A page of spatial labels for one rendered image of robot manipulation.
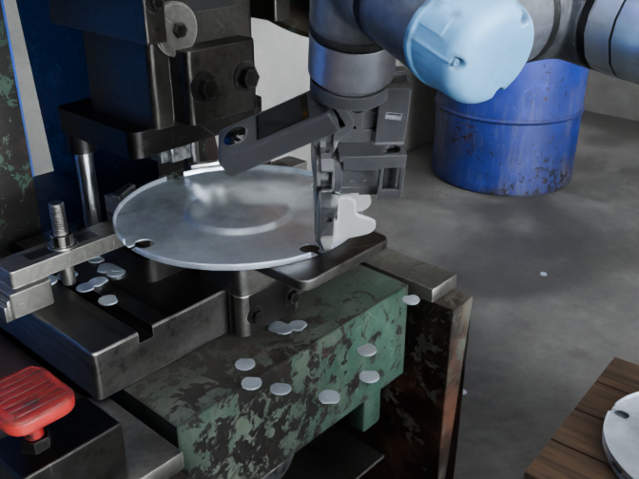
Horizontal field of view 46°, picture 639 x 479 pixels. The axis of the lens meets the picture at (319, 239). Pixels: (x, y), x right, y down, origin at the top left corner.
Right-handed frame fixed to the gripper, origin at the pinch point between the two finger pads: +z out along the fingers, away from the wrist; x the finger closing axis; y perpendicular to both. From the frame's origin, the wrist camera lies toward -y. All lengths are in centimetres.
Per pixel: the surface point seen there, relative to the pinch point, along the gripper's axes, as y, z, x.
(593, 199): 124, 136, 152
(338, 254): 1.9, 1.2, -1.1
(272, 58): 1, 85, 175
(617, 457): 45, 43, -4
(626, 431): 49, 45, 1
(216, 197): -11.3, 5.3, 13.2
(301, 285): -2.3, 0.0, -6.3
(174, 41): -14.4, -14.7, 15.3
